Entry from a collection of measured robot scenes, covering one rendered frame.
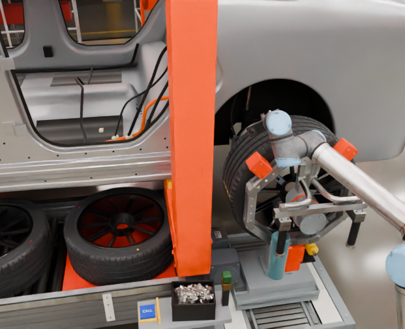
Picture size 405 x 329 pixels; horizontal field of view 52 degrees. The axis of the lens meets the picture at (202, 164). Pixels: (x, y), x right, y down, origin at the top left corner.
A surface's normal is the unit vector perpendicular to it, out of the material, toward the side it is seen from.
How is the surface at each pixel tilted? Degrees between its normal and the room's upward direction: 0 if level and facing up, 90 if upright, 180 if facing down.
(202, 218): 90
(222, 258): 0
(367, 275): 0
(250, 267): 0
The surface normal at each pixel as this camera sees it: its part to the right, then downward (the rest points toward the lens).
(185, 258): 0.17, 0.54
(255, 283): 0.01, -0.84
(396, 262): -0.81, 0.17
